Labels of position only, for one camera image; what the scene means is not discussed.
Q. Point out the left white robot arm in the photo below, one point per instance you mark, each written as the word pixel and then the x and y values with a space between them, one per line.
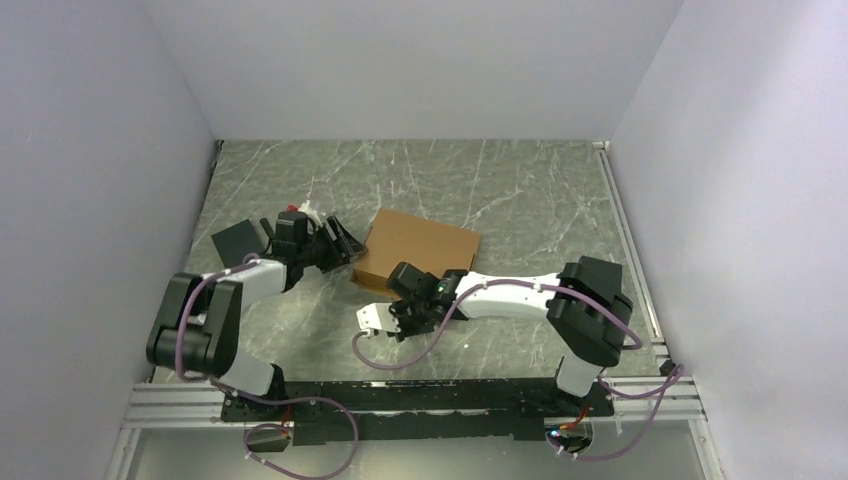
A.
pixel 197 326

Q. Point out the left black rectangular pad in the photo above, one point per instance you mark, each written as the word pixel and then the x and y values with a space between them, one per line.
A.
pixel 237 241

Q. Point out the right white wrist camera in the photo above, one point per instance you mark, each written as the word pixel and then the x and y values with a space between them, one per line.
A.
pixel 377 318

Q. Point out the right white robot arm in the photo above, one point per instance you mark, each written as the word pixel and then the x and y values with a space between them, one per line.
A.
pixel 584 303

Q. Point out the brown cardboard box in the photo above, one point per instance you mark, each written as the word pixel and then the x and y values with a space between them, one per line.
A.
pixel 430 246

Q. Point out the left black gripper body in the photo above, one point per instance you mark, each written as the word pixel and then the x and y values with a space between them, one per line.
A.
pixel 322 250

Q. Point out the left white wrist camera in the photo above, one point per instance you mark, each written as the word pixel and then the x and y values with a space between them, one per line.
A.
pixel 312 210

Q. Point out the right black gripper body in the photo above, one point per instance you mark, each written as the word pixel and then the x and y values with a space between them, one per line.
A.
pixel 412 318

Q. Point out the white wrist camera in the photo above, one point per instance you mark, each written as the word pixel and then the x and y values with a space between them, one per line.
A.
pixel 312 210
pixel 377 318

